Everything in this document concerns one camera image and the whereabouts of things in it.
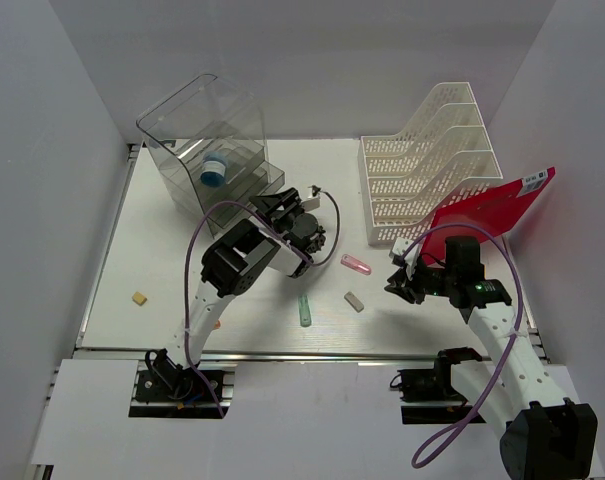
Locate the red plastic folder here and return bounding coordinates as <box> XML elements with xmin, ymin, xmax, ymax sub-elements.
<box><xmin>420</xmin><ymin>167</ymin><xmax>556</xmax><ymax>266</ymax></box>

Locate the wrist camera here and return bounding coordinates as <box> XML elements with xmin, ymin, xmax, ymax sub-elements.
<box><xmin>301</xmin><ymin>185</ymin><xmax>321</xmax><ymax>212</ymax></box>
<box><xmin>389</xmin><ymin>237</ymin><xmax>417</xmax><ymax>274</ymax></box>

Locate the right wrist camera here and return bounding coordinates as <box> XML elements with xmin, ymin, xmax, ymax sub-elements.
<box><xmin>389</xmin><ymin>237</ymin><xmax>417</xmax><ymax>274</ymax></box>

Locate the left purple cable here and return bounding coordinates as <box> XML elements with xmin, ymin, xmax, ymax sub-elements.
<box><xmin>181</xmin><ymin>188</ymin><xmax>342</xmax><ymax>419</ymax></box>

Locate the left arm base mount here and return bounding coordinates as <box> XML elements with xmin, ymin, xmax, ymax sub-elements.
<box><xmin>128</xmin><ymin>349</ymin><xmax>232</xmax><ymax>420</ymax></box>

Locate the green highlighter pen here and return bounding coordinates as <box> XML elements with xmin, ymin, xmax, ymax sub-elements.
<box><xmin>298</xmin><ymin>294</ymin><xmax>312</xmax><ymax>328</ymax></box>

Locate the clear acrylic drawer organizer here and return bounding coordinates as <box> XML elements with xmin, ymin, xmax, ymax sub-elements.
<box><xmin>136</xmin><ymin>73</ymin><xmax>285</xmax><ymax>221</ymax></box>

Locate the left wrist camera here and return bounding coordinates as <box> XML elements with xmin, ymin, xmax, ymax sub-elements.
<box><xmin>301</xmin><ymin>185</ymin><xmax>321</xmax><ymax>212</ymax></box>

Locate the yellow small eraser block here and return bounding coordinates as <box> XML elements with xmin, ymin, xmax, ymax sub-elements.
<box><xmin>132</xmin><ymin>292</ymin><xmax>147</xmax><ymax>306</ymax></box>

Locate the blue white small jar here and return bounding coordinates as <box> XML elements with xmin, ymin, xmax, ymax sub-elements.
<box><xmin>200</xmin><ymin>151</ymin><xmax>228</xmax><ymax>188</ymax></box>

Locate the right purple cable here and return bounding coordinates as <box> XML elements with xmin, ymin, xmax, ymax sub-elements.
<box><xmin>411</xmin><ymin>223</ymin><xmax>523</xmax><ymax>469</ymax></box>

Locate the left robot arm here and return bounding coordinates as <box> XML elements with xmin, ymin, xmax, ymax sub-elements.
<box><xmin>145</xmin><ymin>188</ymin><xmax>326</xmax><ymax>399</ymax></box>

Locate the cream plastic file rack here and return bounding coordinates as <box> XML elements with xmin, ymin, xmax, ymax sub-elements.
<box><xmin>358</xmin><ymin>82</ymin><xmax>503</xmax><ymax>247</ymax></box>

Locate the purple cable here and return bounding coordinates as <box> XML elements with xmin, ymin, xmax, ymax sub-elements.
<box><xmin>411</xmin><ymin>223</ymin><xmax>523</xmax><ymax>469</ymax></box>
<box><xmin>181</xmin><ymin>188</ymin><xmax>342</xmax><ymax>419</ymax></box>

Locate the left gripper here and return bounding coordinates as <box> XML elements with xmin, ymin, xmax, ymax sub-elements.
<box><xmin>248</xmin><ymin>187</ymin><xmax>304</xmax><ymax>234</ymax></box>

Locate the pink highlighter pen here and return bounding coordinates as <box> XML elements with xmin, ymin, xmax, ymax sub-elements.
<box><xmin>340</xmin><ymin>254</ymin><xmax>372</xmax><ymax>275</ymax></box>

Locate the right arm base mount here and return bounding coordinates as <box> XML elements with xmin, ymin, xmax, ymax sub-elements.
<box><xmin>389</xmin><ymin>347</ymin><xmax>484</xmax><ymax>425</ymax></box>

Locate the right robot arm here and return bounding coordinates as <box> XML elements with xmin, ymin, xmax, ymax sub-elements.
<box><xmin>385</xmin><ymin>236</ymin><xmax>598</xmax><ymax>479</ymax></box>

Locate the beige eraser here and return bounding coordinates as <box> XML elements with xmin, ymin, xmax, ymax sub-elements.
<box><xmin>344</xmin><ymin>291</ymin><xmax>364</xmax><ymax>313</ymax></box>

